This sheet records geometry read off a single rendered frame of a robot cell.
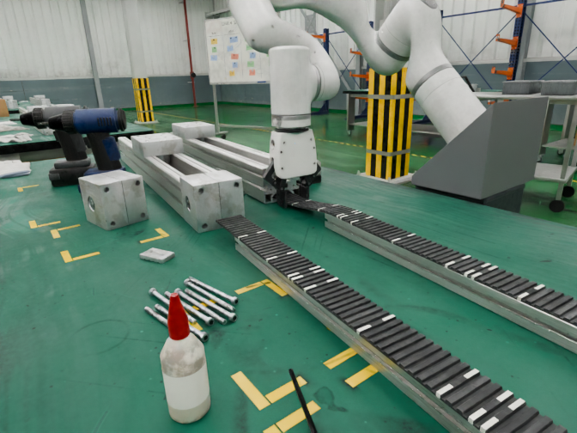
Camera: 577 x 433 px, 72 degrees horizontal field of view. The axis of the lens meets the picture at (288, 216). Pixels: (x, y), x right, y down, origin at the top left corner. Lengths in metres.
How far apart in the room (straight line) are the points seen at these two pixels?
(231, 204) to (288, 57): 0.31
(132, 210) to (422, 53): 0.81
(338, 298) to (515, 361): 0.19
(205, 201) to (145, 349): 0.36
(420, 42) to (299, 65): 0.43
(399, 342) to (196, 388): 0.20
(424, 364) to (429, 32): 0.94
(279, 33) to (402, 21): 0.39
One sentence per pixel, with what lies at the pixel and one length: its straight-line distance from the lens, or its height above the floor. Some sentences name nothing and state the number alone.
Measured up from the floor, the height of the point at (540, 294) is 0.81.
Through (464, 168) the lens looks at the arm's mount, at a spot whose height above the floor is 0.84.
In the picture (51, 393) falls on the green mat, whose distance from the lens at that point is 0.48.
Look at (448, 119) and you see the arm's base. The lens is 1.10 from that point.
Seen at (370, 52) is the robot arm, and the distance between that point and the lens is 1.23.
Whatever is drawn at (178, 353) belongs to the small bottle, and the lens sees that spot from 0.35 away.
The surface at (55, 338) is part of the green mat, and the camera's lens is 0.56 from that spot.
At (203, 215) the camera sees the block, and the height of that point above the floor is 0.81.
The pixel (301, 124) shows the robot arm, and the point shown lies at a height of 0.97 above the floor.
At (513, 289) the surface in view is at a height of 0.81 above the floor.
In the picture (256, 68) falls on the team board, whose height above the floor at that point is 1.18.
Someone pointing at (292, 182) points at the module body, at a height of 0.82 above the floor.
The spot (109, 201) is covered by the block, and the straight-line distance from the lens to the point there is 0.85.
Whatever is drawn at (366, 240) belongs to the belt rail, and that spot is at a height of 0.79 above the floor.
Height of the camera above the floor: 1.06
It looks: 20 degrees down
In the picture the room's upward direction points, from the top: 2 degrees counter-clockwise
